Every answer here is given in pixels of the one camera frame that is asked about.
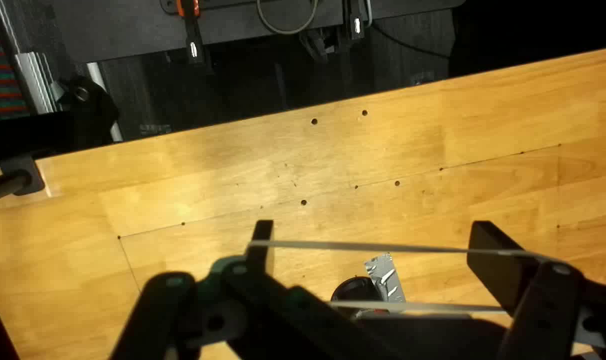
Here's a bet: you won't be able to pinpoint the silver aluminium profile post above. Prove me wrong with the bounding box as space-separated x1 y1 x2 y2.
12 49 58 115

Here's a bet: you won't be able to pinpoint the black round knob mount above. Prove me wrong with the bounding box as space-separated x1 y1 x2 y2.
56 73 122 150

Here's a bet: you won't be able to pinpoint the black looped cable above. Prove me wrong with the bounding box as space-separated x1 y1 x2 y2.
253 0 322 37

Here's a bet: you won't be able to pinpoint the pale rubber band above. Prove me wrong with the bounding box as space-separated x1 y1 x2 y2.
246 238 557 313

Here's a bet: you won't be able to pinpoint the grey metal base plate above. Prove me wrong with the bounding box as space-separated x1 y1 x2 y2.
364 252 408 304

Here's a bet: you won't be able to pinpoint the black clamp with silver tip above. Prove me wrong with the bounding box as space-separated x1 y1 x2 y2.
341 0 375 42

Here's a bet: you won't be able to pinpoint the dark cup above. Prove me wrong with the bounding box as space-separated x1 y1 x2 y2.
329 276 386 309

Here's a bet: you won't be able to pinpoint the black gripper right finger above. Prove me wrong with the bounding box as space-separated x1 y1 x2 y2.
466 219 606 360

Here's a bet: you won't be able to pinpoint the black clamp with orange grip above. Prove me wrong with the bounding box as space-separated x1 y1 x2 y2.
172 0 208 65

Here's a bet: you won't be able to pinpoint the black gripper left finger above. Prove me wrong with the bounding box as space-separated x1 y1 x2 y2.
107 217 409 360

